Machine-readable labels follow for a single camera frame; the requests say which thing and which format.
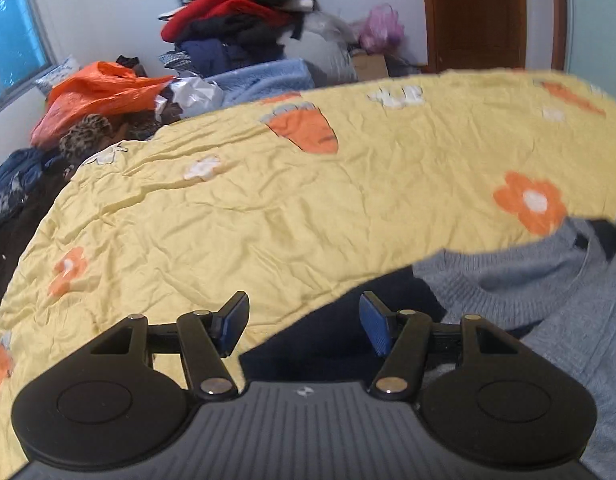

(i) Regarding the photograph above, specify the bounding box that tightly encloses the yellow carrot print quilt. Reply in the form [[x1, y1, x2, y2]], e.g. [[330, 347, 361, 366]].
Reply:
[[0, 70, 616, 479]]

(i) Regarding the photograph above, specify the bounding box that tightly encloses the pink plastic bag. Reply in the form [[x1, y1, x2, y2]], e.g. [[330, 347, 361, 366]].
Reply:
[[358, 3, 405, 54]]

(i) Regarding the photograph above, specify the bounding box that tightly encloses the pile of dark red clothes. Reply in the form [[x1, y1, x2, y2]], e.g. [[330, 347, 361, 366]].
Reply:
[[159, 0, 315, 77]]

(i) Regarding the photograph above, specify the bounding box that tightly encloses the silver crumpled plastic bag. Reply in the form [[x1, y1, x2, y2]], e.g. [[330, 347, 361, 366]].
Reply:
[[155, 77, 224, 125]]

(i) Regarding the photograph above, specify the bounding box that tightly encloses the cardboard box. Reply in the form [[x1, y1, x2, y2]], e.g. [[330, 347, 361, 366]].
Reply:
[[351, 53, 389, 82]]

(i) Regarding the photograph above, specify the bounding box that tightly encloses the window with blue view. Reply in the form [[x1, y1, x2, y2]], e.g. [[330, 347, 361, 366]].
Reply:
[[0, 0, 55, 111]]

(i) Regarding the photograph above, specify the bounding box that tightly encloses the grey knitted sweater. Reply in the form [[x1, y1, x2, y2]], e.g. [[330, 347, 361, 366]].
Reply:
[[412, 217, 616, 479]]

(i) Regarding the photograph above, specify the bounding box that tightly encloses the white wardrobe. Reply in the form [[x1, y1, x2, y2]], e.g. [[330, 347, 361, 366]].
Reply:
[[566, 0, 616, 100]]

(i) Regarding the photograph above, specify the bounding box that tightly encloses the brown wooden door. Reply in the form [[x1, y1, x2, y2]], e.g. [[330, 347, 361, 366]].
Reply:
[[422, 0, 568, 73]]

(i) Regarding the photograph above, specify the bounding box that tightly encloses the leopard print garment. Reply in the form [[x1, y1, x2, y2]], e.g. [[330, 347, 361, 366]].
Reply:
[[58, 114, 114, 164]]

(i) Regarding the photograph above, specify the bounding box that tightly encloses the light blue fleece blanket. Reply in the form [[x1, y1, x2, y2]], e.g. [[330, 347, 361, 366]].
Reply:
[[205, 58, 315, 107]]

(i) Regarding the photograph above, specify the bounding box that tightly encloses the dark blue floral garment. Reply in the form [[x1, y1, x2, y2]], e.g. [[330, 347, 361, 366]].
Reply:
[[0, 148, 65, 223]]

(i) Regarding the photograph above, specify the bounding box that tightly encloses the orange plastic bag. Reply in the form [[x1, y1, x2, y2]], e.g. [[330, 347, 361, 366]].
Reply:
[[30, 62, 174, 150]]

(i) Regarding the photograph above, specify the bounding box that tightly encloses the grey white stuffed bag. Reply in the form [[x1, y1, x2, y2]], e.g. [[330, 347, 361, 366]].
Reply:
[[279, 12, 358, 88]]

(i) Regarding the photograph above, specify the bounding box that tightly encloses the dark navy garment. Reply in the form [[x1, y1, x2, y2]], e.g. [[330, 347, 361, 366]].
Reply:
[[237, 263, 542, 386]]

